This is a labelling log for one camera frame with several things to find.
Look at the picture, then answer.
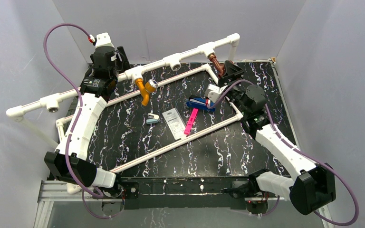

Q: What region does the small white teal clip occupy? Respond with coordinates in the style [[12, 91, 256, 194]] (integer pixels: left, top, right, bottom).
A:
[[145, 113, 160, 124]]

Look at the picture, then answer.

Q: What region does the orange plastic faucet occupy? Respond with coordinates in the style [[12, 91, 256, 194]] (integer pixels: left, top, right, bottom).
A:
[[134, 78, 158, 106]]

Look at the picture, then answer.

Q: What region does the white barcode label tag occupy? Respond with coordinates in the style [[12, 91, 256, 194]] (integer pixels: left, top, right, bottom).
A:
[[162, 108, 187, 140]]

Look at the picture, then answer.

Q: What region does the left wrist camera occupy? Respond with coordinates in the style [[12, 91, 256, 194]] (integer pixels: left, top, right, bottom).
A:
[[88, 32, 114, 48]]

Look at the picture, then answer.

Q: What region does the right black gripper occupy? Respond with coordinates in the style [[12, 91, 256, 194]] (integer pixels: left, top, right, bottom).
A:
[[217, 60, 249, 116]]

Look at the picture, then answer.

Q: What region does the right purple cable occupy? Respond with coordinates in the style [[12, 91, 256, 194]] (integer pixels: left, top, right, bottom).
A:
[[206, 79, 359, 227]]

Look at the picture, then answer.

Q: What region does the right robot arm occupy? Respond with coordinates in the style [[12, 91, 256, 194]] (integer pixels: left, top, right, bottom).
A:
[[218, 60, 336, 215]]

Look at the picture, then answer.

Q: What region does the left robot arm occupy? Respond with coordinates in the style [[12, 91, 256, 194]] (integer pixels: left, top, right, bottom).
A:
[[44, 46, 131, 198]]

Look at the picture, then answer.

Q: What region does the pink plastic clip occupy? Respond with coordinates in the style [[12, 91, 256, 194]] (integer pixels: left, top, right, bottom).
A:
[[184, 108, 199, 135]]

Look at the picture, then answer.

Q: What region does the aluminium frame rail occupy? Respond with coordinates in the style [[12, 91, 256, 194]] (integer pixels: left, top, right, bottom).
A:
[[34, 63, 334, 228]]

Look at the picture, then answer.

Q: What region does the blue stapler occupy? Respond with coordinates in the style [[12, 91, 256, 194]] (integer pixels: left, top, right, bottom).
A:
[[186, 96, 215, 112]]

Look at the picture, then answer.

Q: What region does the white PVC pipe frame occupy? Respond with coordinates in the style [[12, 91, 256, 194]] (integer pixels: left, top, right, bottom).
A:
[[5, 33, 244, 194]]

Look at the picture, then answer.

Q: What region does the brown plastic faucet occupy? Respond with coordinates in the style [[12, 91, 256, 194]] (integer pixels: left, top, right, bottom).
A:
[[207, 53, 232, 78]]

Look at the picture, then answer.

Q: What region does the black front base bar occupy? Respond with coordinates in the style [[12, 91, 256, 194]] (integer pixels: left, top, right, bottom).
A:
[[116, 176, 256, 209]]

